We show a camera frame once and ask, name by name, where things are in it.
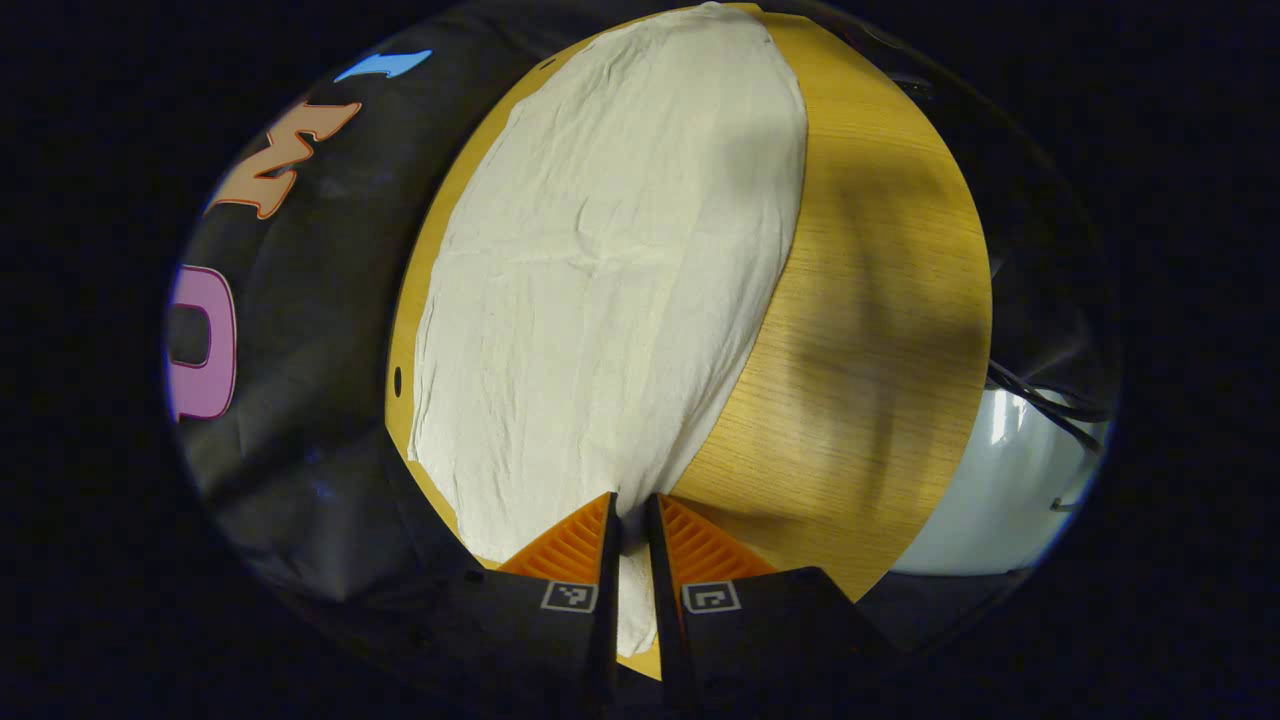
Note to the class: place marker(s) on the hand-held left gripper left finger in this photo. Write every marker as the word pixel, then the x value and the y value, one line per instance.
pixel 606 600

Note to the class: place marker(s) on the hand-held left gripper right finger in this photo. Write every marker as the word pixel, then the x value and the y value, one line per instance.
pixel 662 600

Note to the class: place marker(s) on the white jeans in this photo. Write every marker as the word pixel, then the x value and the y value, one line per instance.
pixel 600 280

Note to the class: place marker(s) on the black backdrop cloth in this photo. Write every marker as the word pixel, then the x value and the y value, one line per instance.
pixel 320 330

